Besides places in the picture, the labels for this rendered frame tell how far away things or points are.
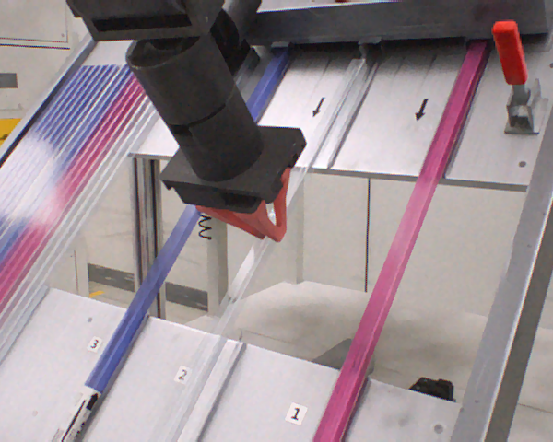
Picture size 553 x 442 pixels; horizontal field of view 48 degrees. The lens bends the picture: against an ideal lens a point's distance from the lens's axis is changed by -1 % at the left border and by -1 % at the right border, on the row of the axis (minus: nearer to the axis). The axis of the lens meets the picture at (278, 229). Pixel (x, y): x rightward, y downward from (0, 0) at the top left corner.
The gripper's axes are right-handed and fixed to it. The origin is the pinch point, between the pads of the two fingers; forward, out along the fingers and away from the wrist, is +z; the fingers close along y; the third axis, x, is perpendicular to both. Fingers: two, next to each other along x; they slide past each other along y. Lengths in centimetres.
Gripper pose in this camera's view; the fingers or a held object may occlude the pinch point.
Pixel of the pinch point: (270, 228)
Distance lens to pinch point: 54.0
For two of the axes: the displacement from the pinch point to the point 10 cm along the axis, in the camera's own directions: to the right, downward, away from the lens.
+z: 3.4, 6.2, 7.1
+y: -8.4, -1.4, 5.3
